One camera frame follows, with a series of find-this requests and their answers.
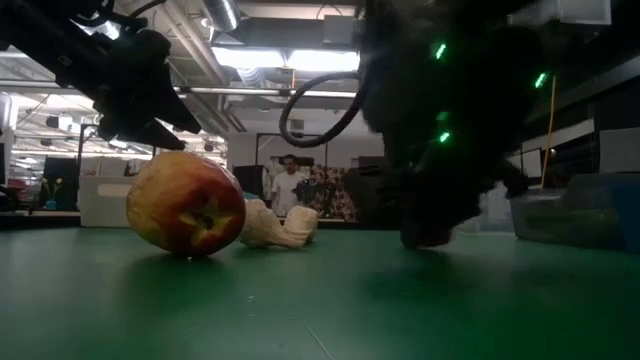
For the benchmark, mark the red yellow apple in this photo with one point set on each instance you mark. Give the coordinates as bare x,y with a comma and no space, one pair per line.
186,202

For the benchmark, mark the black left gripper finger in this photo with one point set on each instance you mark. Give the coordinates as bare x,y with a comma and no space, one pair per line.
175,112
150,136

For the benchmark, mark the whiteboard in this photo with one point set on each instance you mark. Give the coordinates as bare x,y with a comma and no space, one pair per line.
530,165

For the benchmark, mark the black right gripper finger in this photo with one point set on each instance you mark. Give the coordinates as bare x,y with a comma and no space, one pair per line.
430,212

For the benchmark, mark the floral patterned cloth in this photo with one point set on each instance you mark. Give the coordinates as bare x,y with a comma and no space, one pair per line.
332,192

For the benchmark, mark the silver ventilation duct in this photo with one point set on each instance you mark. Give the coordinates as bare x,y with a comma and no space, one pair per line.
222,12

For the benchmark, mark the grey translucent plastic bin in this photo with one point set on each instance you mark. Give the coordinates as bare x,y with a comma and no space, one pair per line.
540,220

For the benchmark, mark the blue plastic bin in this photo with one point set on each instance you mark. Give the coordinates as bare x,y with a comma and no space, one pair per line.
625,200

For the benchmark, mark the green table mat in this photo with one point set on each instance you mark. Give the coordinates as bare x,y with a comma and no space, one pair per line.
320,310

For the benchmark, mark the teal plastic bin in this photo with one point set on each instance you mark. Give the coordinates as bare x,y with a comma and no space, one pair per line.
250,196

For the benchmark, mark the clear plastic bin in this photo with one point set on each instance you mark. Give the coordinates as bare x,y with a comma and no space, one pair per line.
495,215

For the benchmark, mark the white plastic bin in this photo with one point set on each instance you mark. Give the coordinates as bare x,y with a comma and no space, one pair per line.
102,192

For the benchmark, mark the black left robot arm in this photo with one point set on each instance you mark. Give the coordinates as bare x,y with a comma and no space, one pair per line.
35,35

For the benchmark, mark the long LED light bar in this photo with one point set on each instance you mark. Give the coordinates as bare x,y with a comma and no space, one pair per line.
240,91

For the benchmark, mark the person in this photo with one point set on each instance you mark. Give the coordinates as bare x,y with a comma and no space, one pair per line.
287,187

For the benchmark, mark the cream garlic bulb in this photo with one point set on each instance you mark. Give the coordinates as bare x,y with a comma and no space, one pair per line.
265,230

